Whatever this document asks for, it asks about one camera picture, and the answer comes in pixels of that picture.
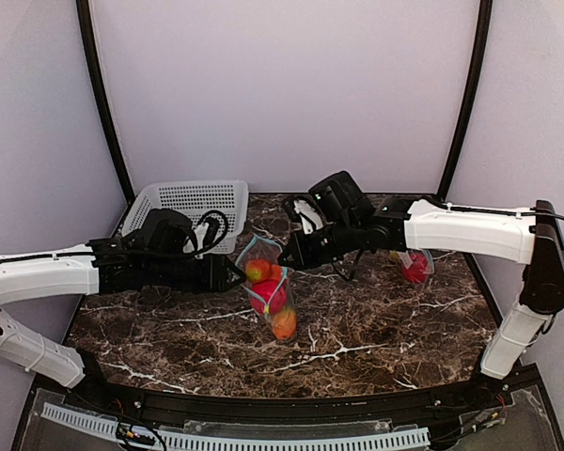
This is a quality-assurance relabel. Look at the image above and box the orange toy pumpkin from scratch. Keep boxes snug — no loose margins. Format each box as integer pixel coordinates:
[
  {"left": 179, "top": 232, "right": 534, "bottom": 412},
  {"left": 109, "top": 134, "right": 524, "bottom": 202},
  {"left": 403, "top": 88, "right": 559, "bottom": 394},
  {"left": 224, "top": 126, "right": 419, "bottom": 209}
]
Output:
[{"left": 269, "top": 264, "right": 285, "bottom": 283}]

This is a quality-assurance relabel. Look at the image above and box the red toy pepper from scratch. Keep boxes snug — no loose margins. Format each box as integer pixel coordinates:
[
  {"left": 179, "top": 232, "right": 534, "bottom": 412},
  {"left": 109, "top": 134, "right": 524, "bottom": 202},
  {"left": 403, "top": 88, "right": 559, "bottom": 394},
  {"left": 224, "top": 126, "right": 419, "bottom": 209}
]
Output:
[{"left": 245, "top": 259, "right": 272, "bottom": 284}]

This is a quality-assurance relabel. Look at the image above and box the clear zip bag blue zipper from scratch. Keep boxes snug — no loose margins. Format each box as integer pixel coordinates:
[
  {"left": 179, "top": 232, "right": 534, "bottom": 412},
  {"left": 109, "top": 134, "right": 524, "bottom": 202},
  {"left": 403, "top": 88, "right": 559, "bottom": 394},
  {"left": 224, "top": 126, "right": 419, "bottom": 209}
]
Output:
[{"left": 235, "top": 235, "right": 298, "bottom": 342}]

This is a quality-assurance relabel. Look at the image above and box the pink toy fruit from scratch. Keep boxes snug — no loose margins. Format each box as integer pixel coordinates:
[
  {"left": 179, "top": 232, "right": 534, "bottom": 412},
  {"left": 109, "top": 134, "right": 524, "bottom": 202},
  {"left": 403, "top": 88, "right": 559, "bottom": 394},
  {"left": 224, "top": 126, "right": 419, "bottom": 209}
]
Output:
[{"left": 250, "top": 280, "right": 288, "bottom": 315}]

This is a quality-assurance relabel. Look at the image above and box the orange green toy mango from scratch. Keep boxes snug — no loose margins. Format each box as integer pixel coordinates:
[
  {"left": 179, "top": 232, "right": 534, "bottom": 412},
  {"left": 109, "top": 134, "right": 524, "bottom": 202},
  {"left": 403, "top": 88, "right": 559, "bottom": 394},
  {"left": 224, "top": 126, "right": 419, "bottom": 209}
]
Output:
[{"left": 272, "top": 307, "right": 297, "bottom": 341}]

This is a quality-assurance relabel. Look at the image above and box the clear zip bag yellow slider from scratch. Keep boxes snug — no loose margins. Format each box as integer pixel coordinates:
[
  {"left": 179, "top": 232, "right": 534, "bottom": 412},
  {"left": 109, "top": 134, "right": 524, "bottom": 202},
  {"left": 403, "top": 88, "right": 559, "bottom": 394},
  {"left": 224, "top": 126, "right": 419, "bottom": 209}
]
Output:
[{"left": 390, "top": 250, "right": 435, "bottom": 284}]

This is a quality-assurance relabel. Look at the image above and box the red toy apple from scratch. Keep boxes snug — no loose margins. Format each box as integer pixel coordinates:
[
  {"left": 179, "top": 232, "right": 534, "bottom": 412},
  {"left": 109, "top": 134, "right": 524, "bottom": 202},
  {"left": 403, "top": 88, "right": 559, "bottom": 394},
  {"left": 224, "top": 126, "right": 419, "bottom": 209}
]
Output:
[{"left": 400, "top": 253, "right": 429, "bottom": 284}]

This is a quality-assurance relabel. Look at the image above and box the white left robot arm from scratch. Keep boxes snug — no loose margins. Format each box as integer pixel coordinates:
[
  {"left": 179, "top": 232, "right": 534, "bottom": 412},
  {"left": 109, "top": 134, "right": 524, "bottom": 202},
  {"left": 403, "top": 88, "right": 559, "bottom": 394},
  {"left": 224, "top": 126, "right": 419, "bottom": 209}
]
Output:
[{"left": 0, "top": 209, "right": 245, "bottom": 389}]

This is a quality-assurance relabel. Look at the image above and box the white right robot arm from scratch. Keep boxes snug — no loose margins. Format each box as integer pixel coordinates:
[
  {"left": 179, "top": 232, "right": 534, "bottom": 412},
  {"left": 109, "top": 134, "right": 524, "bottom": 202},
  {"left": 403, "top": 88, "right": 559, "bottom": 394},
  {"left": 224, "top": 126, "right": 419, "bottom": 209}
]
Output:
[{"left": 278, "top": 171, "right": 564, "bottom": 380}]

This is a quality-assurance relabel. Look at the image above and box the white perforated plastic basket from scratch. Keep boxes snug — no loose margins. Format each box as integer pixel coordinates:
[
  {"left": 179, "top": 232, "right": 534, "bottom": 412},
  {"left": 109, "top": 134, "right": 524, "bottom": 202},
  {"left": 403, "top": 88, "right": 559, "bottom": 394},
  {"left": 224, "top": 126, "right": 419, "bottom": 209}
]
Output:
[{"left": 119, "top": 179, "right": 249, "bottom": 255}]

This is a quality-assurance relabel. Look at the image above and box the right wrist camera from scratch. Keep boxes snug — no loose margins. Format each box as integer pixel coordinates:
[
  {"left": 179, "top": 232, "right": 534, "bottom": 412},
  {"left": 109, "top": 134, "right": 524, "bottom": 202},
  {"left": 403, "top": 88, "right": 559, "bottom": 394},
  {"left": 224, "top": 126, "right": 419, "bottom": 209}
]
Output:
[{"left": 282, "top": 195, "right": 325, "bottom": 235}]

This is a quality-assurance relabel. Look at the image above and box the white slotted cable duct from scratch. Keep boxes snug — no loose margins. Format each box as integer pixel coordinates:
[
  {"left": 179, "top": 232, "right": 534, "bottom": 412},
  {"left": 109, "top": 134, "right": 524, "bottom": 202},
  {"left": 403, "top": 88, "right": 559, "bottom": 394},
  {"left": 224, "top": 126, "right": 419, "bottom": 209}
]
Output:
[{"left": 40, "top": 403, "right": 431, "bottom": 450}]

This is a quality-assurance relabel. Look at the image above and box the black front frame rail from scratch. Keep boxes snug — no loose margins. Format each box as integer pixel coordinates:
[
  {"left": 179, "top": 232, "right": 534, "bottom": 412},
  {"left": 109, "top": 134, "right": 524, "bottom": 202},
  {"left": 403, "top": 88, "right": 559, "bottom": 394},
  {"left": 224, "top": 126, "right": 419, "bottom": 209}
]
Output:
[{"left": 66, "top": 381, "right": 502, "bottom": 426}]

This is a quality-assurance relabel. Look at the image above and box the right black frame post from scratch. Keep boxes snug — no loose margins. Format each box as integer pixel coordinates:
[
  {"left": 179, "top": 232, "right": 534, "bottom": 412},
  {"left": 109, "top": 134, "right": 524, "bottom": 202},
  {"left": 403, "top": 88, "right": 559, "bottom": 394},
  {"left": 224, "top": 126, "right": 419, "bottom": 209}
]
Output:
[{"left": 436, "top": 0, "right": 494, "bottom": 200}]

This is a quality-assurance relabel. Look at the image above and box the black frame post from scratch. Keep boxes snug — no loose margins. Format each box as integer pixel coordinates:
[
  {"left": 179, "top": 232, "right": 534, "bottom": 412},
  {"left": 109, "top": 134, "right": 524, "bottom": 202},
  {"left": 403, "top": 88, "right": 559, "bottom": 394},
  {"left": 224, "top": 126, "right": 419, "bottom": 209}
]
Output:
[
  {"left": 436, "top": 0, "right": 494, "bottom": 200},
  {"left": 75, "top": 0, "right": 135, "bottom": 205}
]

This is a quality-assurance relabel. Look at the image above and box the left black frame post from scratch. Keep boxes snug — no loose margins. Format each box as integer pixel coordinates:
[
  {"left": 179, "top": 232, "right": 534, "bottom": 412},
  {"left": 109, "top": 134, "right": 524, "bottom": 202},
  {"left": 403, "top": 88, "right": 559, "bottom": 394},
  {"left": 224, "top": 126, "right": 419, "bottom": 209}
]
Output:
[{"left": 75, "top": 0, "right": 135, "bottom": 205}]

